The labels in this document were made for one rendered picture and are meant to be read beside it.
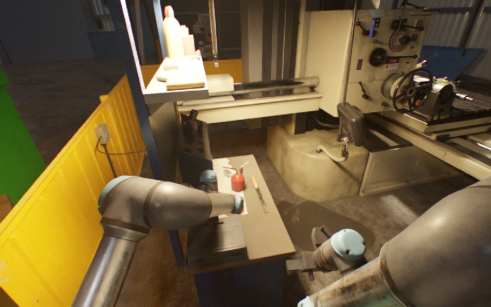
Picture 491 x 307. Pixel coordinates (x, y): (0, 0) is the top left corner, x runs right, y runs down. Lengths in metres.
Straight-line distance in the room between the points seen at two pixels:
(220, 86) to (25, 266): 1.64
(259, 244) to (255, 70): 1.84
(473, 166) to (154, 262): 2.97
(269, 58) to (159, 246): 2.14
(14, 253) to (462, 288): 1.34
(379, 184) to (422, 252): 2.98
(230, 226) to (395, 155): 2.36
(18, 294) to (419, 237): 1.28
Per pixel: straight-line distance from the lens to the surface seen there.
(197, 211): 0.61
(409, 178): 3.60
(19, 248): 1.36
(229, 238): 1.15
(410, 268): 0.35
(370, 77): 2.42
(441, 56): 8.90
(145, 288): 2.36
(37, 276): 1.47
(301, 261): 0.84
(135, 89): 0.74
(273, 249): 1.20
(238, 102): 2.20
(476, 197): 0.36
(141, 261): 2.54
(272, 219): 1.33
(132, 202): 0.62
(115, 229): 0.63
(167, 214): 0.58
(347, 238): 0.68
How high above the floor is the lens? 1.90
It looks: 30 degrees down
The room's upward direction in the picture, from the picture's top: 2 degrees counter-clockwise
